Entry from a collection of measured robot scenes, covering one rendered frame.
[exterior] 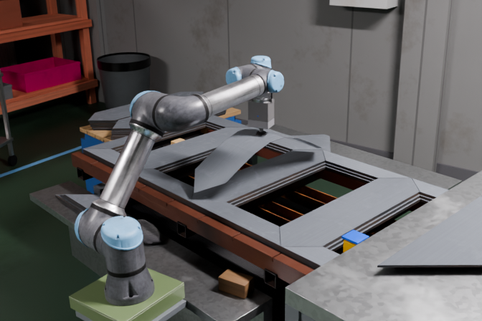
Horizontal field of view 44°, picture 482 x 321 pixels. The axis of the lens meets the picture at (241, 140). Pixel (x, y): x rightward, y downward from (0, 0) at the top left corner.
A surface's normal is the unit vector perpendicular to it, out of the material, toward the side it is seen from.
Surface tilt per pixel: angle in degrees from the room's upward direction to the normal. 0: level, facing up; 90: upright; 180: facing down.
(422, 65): 90
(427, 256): 0
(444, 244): 0
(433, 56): 90
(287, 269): 90
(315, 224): 0
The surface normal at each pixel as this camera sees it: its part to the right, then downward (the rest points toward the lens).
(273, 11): -0.61, 0.28
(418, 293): -0.02, -0.94
